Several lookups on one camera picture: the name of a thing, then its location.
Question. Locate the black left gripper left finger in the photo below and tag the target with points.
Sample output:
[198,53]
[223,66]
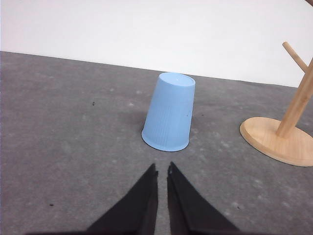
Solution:
[135,213]

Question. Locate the light blue plastic cup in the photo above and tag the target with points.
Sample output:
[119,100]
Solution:
[167,125]

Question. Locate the wooden cup tree stand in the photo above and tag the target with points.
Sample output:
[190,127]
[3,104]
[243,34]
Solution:
[287,139]

